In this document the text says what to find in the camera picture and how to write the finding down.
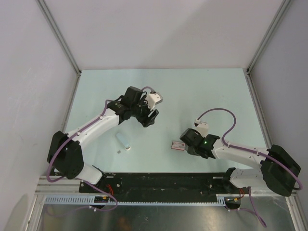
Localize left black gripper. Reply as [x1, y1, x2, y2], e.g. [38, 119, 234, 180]
[131, 95, 159, 128]

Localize small light blue stapler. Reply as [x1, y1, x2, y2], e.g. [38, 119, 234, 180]
[116, 133, 131, 151]

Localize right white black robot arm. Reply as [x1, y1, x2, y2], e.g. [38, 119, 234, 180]
[180, 128, 301, 197]

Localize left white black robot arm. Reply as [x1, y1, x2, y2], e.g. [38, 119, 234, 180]
[47, 86, 163, 193]

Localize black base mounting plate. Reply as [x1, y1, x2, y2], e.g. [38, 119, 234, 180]
[94, 172, 248, 194]

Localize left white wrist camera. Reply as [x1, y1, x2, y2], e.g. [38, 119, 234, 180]
[145, 92, 163, 110]

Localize grey slotted cable duct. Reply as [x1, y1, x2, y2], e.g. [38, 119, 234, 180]
[43, 193, 227, 207]

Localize aluminium frame rail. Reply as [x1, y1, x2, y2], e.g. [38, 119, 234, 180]
[35, 175, 295, 196]

